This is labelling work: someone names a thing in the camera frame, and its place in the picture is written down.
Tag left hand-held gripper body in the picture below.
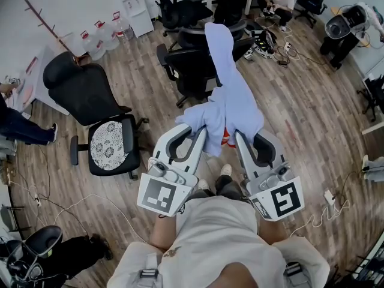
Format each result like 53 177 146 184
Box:
137 157 200 219

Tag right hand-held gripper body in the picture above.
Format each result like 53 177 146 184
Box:
244 160 305 223

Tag light blue shirt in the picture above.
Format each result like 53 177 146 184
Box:
175 22 265 158

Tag black mesh office chair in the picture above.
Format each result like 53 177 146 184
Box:
155 19 256 109

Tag person's right forearm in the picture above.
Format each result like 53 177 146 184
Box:
259 217 287 245

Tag person's left forearm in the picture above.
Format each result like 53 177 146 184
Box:
149 216 181 251

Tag black high-back office chair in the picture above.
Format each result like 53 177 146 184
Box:
43 51 150 181

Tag black office chair with headrest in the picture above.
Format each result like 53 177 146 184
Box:
143 0 214 38

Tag person's dark trousers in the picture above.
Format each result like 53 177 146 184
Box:
187 174 247 203

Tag patterned round seat cushion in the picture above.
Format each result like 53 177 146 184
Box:
89 121 130 171

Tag person's white t-shirt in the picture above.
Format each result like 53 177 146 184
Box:
107 196 331 288

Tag black white backpack rig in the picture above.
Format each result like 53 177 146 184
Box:
251 29 277 59

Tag clear water jug red cap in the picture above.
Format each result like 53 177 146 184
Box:
80 30 106 61
111 11 134 43
94 20 120 51

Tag white water dispenser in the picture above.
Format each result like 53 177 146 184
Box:
116 0 155 38

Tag white table with pink items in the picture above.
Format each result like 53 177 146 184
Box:
8 45 71 116

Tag wooden coat rack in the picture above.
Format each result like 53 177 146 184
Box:
23 0 91 67

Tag gray shoulder strap buckle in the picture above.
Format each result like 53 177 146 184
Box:
138 253 163 288
283 262 302 281

